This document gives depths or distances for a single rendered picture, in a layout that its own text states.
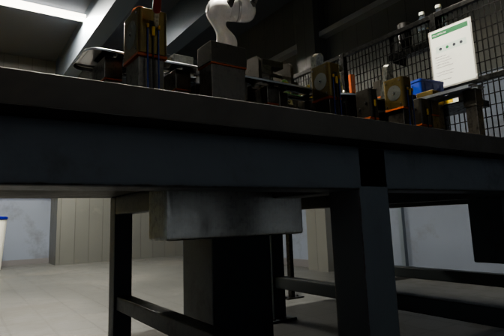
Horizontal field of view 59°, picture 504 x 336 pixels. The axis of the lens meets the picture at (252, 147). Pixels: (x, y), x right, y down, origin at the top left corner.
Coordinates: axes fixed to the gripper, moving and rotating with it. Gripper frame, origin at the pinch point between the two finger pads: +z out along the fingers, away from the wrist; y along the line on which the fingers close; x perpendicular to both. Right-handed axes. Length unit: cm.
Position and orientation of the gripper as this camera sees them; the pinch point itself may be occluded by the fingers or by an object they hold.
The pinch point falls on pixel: (241, 2)
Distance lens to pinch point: 162.8
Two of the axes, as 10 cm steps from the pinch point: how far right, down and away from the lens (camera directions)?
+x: -3.9, -3.6, -8.5
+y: -8.8, -1.3, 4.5
